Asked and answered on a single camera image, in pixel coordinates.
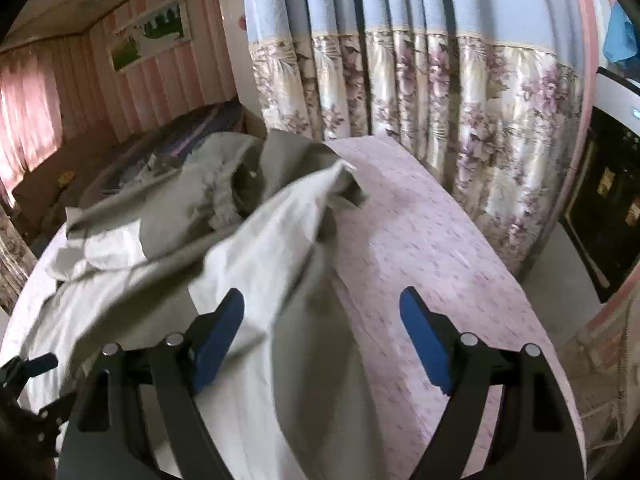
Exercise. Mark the grey-green large garment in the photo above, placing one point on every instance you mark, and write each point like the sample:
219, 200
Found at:
250, 260

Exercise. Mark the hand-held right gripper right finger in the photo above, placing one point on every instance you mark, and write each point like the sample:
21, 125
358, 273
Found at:
426, 342

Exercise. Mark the sofa with dark striped blanket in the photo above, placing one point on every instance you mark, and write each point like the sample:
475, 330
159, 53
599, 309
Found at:
200, 127

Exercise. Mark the pink curtain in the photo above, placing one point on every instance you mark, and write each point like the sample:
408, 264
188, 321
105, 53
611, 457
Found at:
27, 115

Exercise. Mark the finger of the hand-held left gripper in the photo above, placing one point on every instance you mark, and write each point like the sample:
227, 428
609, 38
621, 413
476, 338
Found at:
56, 410
31, 366

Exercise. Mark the patterned floor rug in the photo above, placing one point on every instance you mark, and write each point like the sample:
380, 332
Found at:
605, 375

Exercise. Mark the framed wall picture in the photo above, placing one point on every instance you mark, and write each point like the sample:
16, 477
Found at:
150, 30

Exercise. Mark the blue floral curtain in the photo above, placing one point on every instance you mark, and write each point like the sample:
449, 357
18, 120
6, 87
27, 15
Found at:
400, 110

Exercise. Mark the pink patterned bed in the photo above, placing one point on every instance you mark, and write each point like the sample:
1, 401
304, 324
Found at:
425, 240

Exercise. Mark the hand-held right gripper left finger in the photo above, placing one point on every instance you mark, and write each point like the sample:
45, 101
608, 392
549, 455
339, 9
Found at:
219, 342

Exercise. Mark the blue cloth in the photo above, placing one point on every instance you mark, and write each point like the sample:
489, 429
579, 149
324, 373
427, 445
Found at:
622, 35

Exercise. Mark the white appliance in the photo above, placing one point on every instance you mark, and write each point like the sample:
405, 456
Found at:
620, 91

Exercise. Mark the black cabinet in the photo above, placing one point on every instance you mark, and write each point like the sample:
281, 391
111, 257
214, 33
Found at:
605, 200

